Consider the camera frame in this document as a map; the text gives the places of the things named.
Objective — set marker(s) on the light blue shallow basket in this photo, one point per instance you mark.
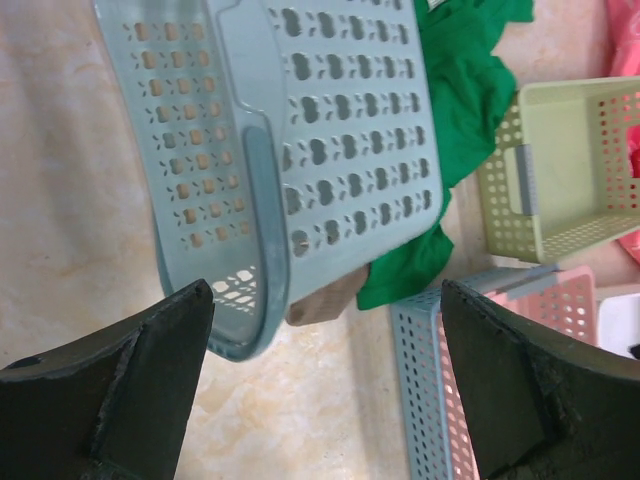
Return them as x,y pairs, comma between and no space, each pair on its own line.
438,444

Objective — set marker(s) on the white plastic basket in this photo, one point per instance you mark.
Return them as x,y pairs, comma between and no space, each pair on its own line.
618,325

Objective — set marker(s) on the green shirt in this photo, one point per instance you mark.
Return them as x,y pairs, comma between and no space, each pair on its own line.
471,90

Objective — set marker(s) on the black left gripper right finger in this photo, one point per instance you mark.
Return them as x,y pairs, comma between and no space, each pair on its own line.
539,404

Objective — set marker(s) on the light green plastic basket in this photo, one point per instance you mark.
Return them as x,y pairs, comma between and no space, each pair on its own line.
560,180

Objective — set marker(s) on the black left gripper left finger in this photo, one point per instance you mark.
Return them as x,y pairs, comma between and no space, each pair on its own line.
111,405

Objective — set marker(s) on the pink plastic bag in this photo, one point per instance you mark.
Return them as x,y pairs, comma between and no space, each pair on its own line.
624,29

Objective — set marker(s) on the pink plastic basket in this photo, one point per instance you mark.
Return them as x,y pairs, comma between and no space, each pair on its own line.
563,300

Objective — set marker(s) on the light blue laundry basket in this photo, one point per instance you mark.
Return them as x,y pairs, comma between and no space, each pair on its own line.
285,144

